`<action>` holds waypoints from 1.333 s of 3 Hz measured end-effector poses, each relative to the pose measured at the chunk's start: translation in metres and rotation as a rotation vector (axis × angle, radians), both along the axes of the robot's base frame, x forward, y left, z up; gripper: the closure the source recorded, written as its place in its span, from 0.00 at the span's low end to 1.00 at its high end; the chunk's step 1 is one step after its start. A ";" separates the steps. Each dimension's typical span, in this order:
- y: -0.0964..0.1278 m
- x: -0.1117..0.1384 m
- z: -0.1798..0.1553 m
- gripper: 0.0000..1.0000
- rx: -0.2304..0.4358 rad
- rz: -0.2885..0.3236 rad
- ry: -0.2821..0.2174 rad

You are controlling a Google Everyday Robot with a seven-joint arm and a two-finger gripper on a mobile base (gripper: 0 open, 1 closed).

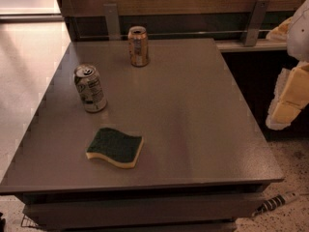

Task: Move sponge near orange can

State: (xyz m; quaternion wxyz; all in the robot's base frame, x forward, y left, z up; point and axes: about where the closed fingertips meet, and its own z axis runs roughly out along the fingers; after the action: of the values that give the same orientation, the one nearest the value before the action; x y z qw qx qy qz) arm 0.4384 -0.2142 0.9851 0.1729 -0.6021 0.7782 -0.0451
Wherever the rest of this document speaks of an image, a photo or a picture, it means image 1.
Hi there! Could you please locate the right metal bracket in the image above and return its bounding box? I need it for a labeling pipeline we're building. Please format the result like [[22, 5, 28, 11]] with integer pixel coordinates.
[[242, 0, 270, 46]]

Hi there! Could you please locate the white green soda can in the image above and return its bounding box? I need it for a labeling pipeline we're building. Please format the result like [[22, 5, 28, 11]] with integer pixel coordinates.
[[73, 64, 107, 113]]

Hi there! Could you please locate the orange soda can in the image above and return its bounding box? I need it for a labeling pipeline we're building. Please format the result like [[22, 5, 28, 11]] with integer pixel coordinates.
[[128, 26, 149, 67]]

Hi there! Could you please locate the metal bracket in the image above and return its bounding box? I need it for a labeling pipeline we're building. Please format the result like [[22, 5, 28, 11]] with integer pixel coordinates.
[[103, 3, 121, 41], [242, 0, 270, 46]]

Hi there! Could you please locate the green and yellow sponge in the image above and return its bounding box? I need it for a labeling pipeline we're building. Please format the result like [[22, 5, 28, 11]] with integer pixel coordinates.
[[86, 128, 144, 169]]

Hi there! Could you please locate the horizontal metal rail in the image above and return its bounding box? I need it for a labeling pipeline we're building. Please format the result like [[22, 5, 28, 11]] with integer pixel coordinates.
[[77, 30, 270, 41]]

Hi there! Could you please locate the black white striped tool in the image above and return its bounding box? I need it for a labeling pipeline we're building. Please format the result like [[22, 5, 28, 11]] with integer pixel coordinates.
[[252, 191, 299, 217]]

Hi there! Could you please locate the grey drawer cabinet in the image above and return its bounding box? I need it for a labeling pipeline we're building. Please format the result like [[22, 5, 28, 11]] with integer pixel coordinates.
[[1, 39, 283, 232]]

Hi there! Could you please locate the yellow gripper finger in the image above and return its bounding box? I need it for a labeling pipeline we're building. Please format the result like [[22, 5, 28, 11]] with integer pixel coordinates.
[[266, 17, 292, 42], [266, 61, 309, 131]]

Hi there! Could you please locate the left metal bracket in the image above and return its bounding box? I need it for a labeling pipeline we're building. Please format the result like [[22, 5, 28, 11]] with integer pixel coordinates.
[[103, 3, 121, 41]]

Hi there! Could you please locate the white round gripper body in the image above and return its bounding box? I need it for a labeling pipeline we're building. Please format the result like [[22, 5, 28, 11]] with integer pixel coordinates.
[[287, 0, 309, 62]]

